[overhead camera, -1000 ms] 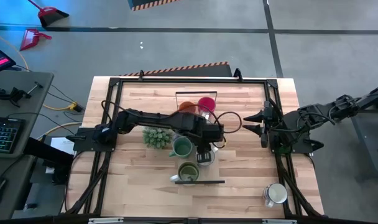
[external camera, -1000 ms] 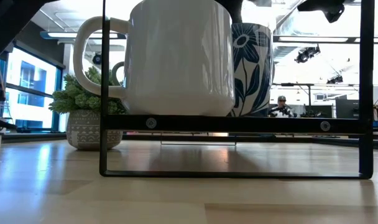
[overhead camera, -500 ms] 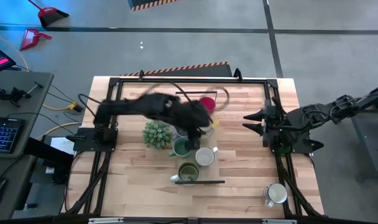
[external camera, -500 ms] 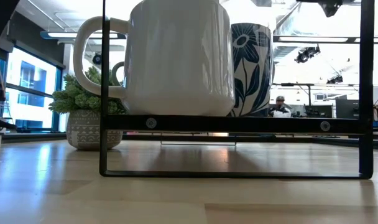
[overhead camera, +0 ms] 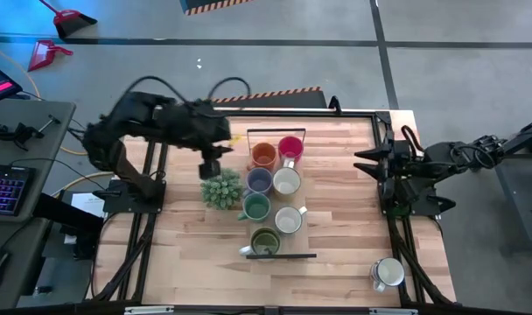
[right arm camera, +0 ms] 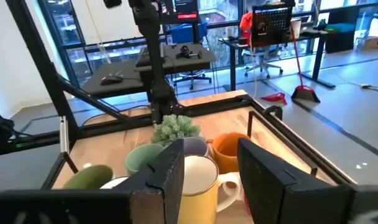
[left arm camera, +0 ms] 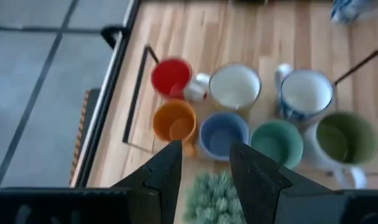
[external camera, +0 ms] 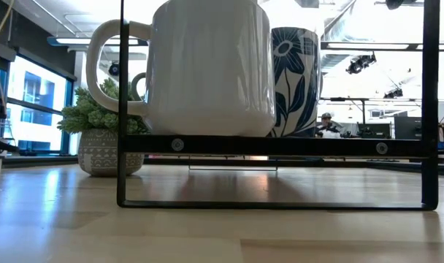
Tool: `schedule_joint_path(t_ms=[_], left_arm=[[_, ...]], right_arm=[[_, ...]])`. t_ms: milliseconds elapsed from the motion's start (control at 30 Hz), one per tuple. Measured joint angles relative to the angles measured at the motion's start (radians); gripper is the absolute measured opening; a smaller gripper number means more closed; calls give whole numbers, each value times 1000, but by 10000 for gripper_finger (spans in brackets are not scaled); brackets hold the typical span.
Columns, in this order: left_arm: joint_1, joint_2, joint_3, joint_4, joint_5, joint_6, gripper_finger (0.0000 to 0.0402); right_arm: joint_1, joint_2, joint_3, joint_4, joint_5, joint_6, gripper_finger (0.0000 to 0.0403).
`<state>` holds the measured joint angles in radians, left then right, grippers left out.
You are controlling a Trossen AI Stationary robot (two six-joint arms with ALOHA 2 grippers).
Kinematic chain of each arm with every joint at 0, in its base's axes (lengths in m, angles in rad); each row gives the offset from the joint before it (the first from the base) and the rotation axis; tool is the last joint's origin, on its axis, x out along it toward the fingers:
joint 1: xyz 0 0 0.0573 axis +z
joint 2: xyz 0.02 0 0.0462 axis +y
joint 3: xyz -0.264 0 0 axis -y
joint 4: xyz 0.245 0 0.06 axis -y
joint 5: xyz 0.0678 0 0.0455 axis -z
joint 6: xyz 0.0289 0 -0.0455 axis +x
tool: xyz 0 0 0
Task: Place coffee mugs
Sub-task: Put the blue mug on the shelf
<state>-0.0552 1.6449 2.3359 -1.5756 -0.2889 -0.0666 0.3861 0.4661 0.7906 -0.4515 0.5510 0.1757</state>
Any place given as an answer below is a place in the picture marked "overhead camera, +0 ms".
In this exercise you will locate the black frame hook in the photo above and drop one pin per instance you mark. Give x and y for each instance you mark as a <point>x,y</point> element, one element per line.
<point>334,105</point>

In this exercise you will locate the black desk clamp tool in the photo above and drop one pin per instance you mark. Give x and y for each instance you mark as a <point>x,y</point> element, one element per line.
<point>18,132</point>

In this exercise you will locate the blue dotted-centre floral mug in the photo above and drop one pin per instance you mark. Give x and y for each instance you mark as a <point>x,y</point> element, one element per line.
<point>388,272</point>

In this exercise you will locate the silver metal bracket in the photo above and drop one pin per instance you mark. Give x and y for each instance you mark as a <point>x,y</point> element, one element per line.
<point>149,310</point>
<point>393,312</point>

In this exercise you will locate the lavender blue mug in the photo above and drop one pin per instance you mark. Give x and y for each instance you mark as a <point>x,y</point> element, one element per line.
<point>259,181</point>

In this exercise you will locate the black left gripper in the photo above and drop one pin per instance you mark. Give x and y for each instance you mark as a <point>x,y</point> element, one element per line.
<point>202,124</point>

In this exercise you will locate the red broom black bristles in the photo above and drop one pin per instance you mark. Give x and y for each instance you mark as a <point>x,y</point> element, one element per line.
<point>71,19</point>

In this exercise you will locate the black metal cart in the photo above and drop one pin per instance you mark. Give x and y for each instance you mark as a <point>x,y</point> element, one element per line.
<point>528,129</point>

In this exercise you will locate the black backlit keyboard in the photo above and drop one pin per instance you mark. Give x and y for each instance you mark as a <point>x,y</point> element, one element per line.
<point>5,190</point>

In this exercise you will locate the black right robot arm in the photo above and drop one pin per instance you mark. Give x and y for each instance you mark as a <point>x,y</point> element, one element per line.
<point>441,159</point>

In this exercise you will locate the orange mug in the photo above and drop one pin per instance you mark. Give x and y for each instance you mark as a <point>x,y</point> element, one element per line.
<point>263,155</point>

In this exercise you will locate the white paper sheet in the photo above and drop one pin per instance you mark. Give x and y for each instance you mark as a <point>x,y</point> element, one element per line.
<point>88,202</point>

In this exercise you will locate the grey desk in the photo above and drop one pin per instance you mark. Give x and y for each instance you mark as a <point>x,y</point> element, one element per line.
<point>30,153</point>

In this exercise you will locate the green succulent in grey pot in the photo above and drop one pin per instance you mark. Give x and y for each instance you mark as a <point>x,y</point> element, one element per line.
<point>222,190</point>

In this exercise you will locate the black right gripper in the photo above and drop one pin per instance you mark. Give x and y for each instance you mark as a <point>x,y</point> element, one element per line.
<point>401,162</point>

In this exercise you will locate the cream mug brown rim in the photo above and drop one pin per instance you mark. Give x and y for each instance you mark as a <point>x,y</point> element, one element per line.
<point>286,181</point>

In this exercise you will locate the hazard striped black platform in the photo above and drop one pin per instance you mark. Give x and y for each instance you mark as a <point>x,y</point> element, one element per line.
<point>213,5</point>
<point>292,100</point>

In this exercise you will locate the olive green mug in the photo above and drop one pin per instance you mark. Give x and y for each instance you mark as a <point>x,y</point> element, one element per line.
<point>265,242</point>

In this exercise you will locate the teal green mug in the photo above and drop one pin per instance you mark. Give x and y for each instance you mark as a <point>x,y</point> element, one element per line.
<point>256,209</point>

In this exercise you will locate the red dustpan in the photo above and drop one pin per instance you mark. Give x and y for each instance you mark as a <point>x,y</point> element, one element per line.
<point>45,54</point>

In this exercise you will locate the black aluminium table frame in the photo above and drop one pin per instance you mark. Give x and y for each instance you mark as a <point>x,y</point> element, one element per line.
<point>292,113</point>

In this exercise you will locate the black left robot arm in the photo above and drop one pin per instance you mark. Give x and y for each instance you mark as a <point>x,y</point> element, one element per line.
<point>121,166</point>

